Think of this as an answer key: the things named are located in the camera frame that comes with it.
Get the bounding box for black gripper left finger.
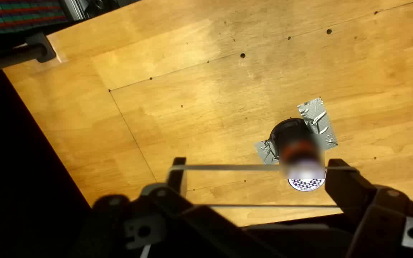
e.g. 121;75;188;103
166;158;187;195

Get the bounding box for striped red teal fabric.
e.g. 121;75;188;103
0;0;69;35

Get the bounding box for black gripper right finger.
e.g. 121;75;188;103
324;159;377;225

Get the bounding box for grey metal clamp bar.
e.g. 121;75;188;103
0;33;56;71

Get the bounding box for dark jar with purple lid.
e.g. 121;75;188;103
270;118;326;192

